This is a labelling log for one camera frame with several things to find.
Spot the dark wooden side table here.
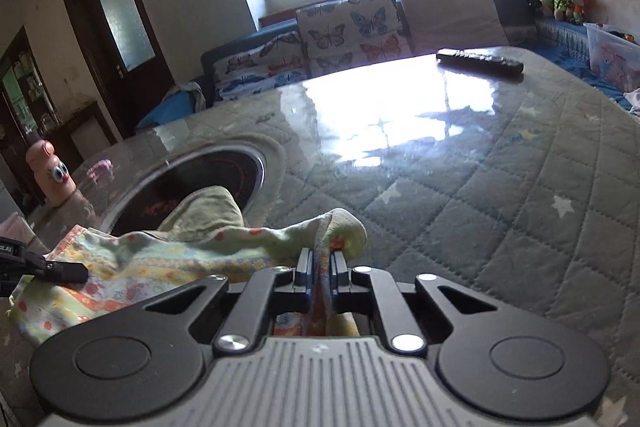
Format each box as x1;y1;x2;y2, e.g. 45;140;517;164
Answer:
50;101;126;178

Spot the small pink toy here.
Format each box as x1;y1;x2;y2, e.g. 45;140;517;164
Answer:
87;159;113;182

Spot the pink tissue packet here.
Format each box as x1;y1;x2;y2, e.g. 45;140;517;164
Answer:
0;212;36;242

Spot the small butterfly print cushion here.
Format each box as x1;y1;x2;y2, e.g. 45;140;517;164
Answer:
214;32;307;80

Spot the dark wooden door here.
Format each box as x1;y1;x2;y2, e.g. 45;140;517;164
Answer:
59;0;176;128

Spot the round black induction cooker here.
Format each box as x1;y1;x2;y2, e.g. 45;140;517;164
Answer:
107;147;266;238

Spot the pink cartoon toy figure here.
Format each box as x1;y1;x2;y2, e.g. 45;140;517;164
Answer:
27;139;78;208

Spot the large butterfly print cushion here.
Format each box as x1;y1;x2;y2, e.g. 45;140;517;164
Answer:
296;0;413;75

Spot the butterfly print seat cover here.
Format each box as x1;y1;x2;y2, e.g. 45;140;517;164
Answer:
217;66;312;104

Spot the patterned green children's garment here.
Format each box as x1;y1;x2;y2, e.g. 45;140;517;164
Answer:
7;186;368;348

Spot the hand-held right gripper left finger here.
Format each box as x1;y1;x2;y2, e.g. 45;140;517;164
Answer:
142;248;313;355

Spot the black remote control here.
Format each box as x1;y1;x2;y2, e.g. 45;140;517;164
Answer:
436;48;524;78

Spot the glass display cabinet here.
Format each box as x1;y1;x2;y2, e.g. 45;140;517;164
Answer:
0;26;61;208

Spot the crumpled grey cloth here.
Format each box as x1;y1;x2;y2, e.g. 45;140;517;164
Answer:
167;82;206;112

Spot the clear plastic storage box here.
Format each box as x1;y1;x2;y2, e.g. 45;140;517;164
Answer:
584;23;640;90

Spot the plain beige cushion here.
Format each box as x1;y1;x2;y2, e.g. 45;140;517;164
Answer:
398;0;510;55

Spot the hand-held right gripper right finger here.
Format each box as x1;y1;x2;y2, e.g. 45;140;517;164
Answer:
329;251;501;353

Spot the blue sofa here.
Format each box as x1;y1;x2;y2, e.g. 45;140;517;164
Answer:
135;0;640;132

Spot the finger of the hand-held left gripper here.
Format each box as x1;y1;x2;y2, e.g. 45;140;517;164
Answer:
24;253;90;284

